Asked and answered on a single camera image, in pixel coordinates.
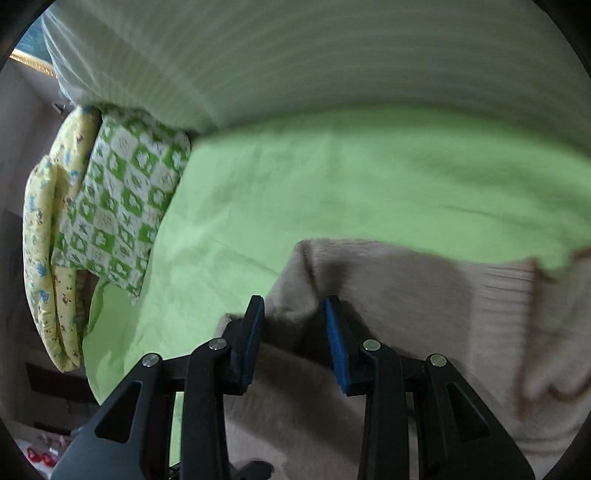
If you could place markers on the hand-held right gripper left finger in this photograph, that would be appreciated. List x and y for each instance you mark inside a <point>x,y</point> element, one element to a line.
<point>251,350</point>

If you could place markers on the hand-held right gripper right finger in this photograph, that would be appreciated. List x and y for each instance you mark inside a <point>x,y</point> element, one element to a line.
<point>337,346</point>

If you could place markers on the grey towel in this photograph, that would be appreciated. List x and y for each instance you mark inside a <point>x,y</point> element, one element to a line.
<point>415,300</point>

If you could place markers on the light green bed sheet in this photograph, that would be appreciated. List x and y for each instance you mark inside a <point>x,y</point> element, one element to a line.
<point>323,184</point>

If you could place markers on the green checkered pillow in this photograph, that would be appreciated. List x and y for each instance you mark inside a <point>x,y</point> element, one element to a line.
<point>124,198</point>

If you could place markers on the dark wooden cabinet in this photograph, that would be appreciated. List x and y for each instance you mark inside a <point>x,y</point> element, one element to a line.
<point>51,383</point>

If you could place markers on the yellow cartoon print quilt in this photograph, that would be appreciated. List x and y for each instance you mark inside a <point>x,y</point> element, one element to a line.
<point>41,240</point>

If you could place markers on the white striped pillow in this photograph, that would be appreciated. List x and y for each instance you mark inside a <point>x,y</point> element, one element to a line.
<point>323,60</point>

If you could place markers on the gold picture frame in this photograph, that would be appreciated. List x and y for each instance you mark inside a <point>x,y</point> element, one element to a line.
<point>32,62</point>

